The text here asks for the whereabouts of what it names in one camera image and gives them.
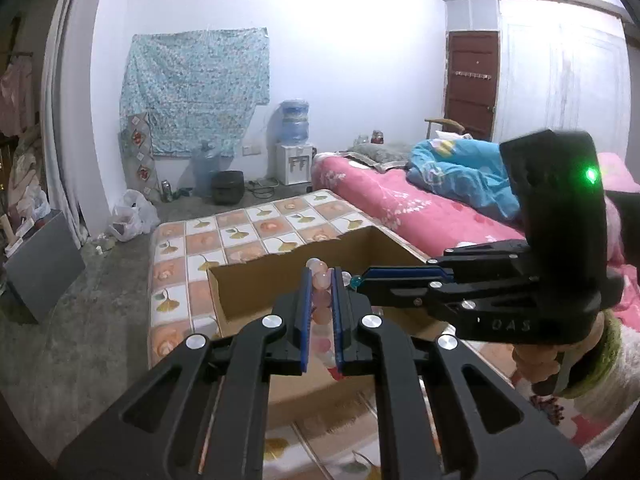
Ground wooden chair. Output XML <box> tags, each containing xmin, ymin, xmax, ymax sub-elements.
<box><xmin>425</xmin><ymin>117</ymin><xmax>466</xmax><ymax>137</ymax></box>

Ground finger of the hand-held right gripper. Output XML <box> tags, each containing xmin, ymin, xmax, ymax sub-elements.
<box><xmin>359</xmin><ymin>241</ymin><xmax>532</xmax><ymax>286</ymax></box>
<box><xmin>356</xmin><ymin>279</ymin><xmax>532</xmax><ymax>324</ymax></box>

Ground grey pillow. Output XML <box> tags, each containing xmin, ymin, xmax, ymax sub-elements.
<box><xmin>347</xmin><ymin>142</ymin><xmax>417</xmax><ymax>169</ymax></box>

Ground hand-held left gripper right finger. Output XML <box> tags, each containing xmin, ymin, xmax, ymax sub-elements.
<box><xmin>332</xmin><ymin>266</ymin><xmax>587</xmax><ymax>480</ymax></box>

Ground pale pink bead bracelet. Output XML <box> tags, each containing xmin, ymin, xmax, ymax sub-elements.
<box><xmin>306</xmin><ymin>258</ymin><xmax>335</xmax><ymax>358</ymax></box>

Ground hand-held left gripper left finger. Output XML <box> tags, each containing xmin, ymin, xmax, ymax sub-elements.
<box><xmin>57</xmin><ymin>266</ymin><xmax>313</xmax><ymax>480</ymax></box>

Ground blue blanket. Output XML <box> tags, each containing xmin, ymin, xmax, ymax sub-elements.
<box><xmin>406</xmin><ymin>139</ymin><xmax>527</xmax><ymax>221</ymax></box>

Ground white plastic bag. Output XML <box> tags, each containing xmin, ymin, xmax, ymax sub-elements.
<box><xmin>107</xmin><ymin>189</ymin><xmax>161</xmax><ymax>242</ymax></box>

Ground white curtain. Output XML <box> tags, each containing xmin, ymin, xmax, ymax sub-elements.
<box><xmin>42</xmin><ymin>0</ymin><xmax>109</xmax><ymax>247</ymax></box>

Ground person's right forearm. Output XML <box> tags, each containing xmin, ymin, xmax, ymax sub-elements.
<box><xmin>557</xmin><ymin>307</ymin><xmax>640</xmax><ymax>463</ymax></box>

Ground hanging pink clothes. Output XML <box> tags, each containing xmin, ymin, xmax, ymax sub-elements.
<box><xmin>0</xmin><ymin>54</ymin><xmax>37</xmax><ymax>137</ymax></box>

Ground grey board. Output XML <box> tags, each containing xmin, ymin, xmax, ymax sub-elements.
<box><xmin>2</xmin><ymin>209</ymin><xmax>86</xmax><ymax>324</ymax></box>

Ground brown cardboard box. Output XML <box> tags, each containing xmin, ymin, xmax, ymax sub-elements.
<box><xmin>206</xmin><ymin>226</ymin><xmax>506</xmax><ymax>428</ymax></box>

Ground blue water dispenser bottle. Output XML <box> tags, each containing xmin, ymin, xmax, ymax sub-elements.
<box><xmin>279</xmin><ymin>99</ymin><xmax>311</xmax><ymax>145</ymax></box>

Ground brown wooden door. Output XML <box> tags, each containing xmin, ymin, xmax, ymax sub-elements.
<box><xmin>444</xmin><ymin>31</ymin><xmax>501</xmax><ymax>142</ymax></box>

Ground patterned wall cloth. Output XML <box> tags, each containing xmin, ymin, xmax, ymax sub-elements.
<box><xmin>119</xmin><ymin>26</ymin><xmax>271</xmax><ymax>159</ymax></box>

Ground white water dispenser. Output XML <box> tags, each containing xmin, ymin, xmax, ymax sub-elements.
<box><xmin>276</xmin><ymin>142</ymin><xmax>315</xmax><ymax>186</ymax></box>

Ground leaning patterned tile panel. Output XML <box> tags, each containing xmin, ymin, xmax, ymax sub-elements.
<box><xmin>118</xmin><ymin>112</ymin><xmax>160</xmax><ymax>202</ymax></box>

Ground pink floral bed sheet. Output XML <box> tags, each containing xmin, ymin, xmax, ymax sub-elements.
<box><xmin>311</xmin><ymin>151</ymin><xmax>640</xmax><ymax>333</ymax></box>

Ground black rice cooker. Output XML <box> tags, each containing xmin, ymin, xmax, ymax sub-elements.
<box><xmin>210</xmin><ymin>170</ymin><xmax>246</xmax><ymax>206</ymax></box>

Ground black floor cables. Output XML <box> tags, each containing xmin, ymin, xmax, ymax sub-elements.
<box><xmin>244</xmin><ymin>176</ymin><xmax>279</xmax><ymax>199</ymax></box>

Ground ginkgo print tablecloth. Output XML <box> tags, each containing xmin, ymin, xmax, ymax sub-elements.
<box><xmin>148</xmin><ymin>189</ymin><xmax>551</xmax><ymax>480</ymax></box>

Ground clear water jug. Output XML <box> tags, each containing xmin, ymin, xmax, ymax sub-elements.
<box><xmin>192</xmin><ymin>141</ymin><xmax>221</xmax><ymax>199</ymax></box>

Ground person's right hand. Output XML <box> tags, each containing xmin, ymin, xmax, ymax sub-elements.
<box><xmin>511</xmin><ymin>342</ymin><xmax>563</xmax><ymax>395</ymax></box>

